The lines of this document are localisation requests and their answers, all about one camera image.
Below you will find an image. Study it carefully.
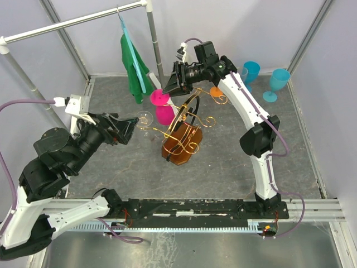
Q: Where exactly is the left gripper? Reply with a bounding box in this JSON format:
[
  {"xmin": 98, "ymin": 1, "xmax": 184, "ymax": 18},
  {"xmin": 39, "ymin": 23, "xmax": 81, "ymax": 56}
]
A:
[{"xmin": 70, "ymin": 110, "xmax": 141, "ymax": 173}]

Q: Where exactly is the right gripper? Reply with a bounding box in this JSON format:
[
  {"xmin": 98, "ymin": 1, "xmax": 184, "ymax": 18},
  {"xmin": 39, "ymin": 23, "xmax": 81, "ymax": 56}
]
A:
[{"xmin": 160, "ymin": 61, "xmax": 205, "ymax": 99}]

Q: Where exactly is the clear wine glass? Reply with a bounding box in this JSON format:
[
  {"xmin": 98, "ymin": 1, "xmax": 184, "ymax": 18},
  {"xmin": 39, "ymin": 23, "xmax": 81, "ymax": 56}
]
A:
[
  {"xmin": 237, "ymin": 66, "xmax": 248, "ymax": 84},
  {"xmin": 136, "ymin": 111, "xmax": 153, "ymax": 137}
]

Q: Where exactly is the pink wine glass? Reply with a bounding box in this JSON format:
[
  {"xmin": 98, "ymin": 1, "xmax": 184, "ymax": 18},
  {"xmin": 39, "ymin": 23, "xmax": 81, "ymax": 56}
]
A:
[{"xmin": 150, "ymin": 89, "xmax": 175, "ymax": 126}]

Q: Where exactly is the orange wine glass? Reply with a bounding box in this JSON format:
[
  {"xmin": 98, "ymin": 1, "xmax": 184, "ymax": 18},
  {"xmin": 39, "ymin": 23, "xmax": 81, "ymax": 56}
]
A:
[{"xmin": 209, "ymin": 87, "xmax": 224, "ymax": 98}]

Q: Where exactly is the clear wine glass front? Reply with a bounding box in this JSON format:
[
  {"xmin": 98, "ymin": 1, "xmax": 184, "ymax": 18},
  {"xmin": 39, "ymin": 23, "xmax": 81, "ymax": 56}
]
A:
[{"xmin": 237, "ymin": 66, "xmax": 248, "ymax": 84}]

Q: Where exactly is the blue wine glass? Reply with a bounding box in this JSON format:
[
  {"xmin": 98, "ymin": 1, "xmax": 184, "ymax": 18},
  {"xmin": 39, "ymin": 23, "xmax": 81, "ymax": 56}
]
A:
[
  {"xmin": 263, "ymin": 69, "xmax": 291, "ymax": 103},
  {"xmin": 243, "ymin": 61, "xmax": 260, "ymax": 92}
]

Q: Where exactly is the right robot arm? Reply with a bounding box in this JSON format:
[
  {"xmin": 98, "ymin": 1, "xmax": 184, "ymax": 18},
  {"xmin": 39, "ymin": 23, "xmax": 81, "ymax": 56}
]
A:
[{"xmin": 163, "ymin": 41, "xmax": 281, "ymax": 218}]

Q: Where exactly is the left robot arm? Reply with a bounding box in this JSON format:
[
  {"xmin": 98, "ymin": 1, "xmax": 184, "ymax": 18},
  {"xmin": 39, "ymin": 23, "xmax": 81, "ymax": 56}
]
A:
[{"xmin": 1, "ymin": 113, "xmax": 139, "ymax": 261}]

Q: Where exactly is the green cloth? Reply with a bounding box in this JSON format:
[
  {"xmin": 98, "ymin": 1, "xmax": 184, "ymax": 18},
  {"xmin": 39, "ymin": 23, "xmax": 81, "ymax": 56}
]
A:
[{"xmin": 120, "ymin": 35, "xmax": 153, "ymax": 104}]

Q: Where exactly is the light blue clothes hanger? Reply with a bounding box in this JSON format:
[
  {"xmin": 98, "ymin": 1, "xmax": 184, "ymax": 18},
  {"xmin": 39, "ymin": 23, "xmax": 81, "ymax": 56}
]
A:
[{"xmin": 117, "ymin": 6, "xmax": 147, "ymax": 93}]

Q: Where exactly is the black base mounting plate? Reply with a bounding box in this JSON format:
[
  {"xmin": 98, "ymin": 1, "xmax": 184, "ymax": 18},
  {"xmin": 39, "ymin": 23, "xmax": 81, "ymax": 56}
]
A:
[{"xmin": 104, "ymin": 199, "xmax": 289, "ymax": 228}]

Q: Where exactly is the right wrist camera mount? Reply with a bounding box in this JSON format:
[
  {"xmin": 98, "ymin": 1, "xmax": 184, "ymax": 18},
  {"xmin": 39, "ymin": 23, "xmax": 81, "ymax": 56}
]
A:
[{"xmin": 176, "ymin": 42, "xmax": 190, "ymax": 63}]

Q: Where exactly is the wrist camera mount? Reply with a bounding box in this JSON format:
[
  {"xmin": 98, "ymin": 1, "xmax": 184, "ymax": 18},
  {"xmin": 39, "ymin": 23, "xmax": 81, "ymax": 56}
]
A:
[
  {"xmin": 176, "ymin": 42, "xmax": 190, "ymax": 63},
  {"xmin": 53, "ymin": 94, "xmax": 96, "ymax": 125}
]

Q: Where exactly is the gold wire wine glass rack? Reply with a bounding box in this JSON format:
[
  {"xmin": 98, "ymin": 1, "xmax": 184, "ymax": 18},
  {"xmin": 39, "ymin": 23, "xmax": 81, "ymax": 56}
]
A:
[{"xmin": 149, "ymin": 88, "xmax": 216, "ymax": 166}]

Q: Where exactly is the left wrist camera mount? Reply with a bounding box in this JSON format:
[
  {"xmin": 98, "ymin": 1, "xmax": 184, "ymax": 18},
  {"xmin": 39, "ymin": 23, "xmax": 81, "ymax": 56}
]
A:
[{"xmin": 53, "ymin": 94, "xmax": 96, "ymax": 125}]

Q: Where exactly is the white clothes rail frame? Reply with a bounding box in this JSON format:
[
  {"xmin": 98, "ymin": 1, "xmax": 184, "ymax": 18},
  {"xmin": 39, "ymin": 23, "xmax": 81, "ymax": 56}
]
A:
[{"xmin": 0, "ymin": 0, "xmax": 165, "ymax": 132}]

